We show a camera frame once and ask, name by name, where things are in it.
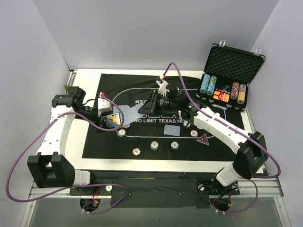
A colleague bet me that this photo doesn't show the black aluminium chip case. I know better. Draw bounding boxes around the black aluminium chip case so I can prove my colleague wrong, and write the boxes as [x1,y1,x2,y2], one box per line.
[196,40,266,111]

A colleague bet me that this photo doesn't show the black poker table mat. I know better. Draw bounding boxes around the black poker table mat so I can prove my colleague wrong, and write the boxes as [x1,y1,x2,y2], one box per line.
[82,74,235,161]

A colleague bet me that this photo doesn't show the red triangle dealer marker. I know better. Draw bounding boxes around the red triangle dealer marker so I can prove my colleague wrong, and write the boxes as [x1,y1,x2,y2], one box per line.
[196,133,209,146]

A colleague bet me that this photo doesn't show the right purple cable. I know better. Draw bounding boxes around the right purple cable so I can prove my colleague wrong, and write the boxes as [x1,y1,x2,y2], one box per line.
[163,62,282,215]

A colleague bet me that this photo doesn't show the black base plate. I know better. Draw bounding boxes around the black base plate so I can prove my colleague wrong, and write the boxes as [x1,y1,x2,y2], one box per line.
[70,171,240,209]

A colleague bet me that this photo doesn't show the yellow chip row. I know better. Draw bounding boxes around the yellow chip row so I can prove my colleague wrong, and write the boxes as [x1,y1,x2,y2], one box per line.
[237,84,247,104]

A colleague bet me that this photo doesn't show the red card deck in case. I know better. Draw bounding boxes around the red card deck in case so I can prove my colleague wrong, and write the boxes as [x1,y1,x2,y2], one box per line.
[213,88,230,103]

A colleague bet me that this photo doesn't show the red chip row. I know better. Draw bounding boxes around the red chip row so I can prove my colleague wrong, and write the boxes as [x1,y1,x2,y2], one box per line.
[231,82,240,99]

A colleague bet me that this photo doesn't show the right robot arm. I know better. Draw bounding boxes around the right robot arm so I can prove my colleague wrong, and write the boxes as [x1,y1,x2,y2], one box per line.
[138,81,268,193]

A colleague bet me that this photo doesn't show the blue backed card fan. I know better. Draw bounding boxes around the blue backed card fan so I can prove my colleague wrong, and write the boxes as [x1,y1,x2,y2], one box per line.
[118,103,145,126]

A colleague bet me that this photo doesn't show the purple cable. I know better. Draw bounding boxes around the purple cable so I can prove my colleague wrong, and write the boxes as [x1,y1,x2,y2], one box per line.
[5,92,127,215]
[163,62,282,215]

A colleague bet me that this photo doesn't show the blue backed dealt card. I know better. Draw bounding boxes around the blue backed dealt card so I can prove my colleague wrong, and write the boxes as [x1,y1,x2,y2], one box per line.
[163,124,180,137]

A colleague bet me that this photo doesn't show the blue chip stack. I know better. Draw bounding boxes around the blue chip stack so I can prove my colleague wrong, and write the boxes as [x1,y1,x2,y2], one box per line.
[170,141,179,150]

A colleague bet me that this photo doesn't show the aluminium rail frame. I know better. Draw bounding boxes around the aluminium rail frame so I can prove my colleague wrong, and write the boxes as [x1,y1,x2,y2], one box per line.
[20,69,291,227]

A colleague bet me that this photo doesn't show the grey chip stack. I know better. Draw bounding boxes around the grey chip stack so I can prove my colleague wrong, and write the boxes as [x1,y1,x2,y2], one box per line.
[150,141,159,150]

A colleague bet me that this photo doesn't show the grey chips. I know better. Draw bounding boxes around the grey chips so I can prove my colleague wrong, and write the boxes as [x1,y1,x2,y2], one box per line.
[183,121,191,128]
[117,129,126,137]

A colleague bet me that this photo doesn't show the green chip row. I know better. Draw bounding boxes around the green chip row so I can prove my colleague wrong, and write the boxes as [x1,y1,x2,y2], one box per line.
[206,76,217,96]

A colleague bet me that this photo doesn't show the red white chip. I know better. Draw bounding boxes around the red white chip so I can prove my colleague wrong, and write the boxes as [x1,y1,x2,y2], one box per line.
[132,148,141,156]
[190,130,198,137]

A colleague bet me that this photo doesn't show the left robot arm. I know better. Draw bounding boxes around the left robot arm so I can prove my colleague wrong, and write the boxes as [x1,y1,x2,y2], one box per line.
[27,87,112,195]

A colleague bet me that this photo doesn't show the light blue chip row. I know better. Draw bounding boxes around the light blue chip row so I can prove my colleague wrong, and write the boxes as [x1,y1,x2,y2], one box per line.
[199,74,210,94]

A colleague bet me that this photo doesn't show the red white chip front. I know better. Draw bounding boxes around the red white chip front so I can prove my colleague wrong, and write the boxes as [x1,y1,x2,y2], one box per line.
[132,148,141,156]

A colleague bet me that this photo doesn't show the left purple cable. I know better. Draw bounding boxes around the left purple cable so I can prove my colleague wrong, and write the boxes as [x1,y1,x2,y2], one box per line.
[5,92,127,215]

